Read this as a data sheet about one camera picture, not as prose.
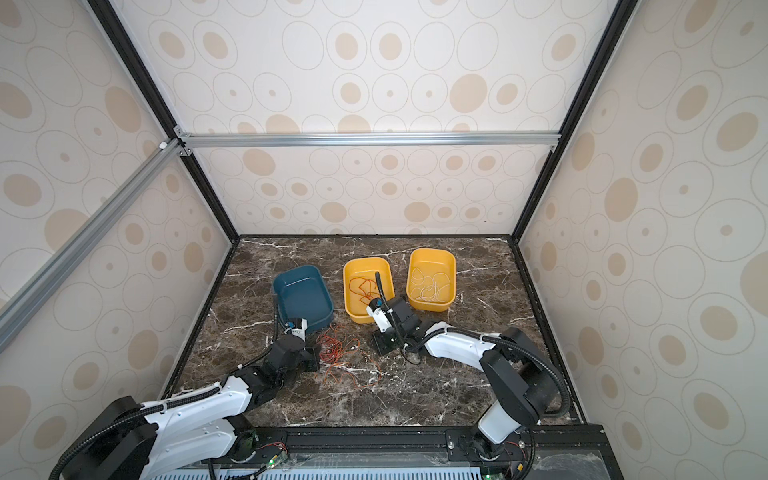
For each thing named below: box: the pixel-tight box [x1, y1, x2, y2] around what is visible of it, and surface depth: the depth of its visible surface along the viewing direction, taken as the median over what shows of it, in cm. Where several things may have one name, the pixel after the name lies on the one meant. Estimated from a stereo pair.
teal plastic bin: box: [273, 265, 334, 333], surface depth 106 cm
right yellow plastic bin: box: [406, 248, 457, 312], surface depth 107 cm
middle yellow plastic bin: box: [343, 257, 395, 324], surface depth 104 cm
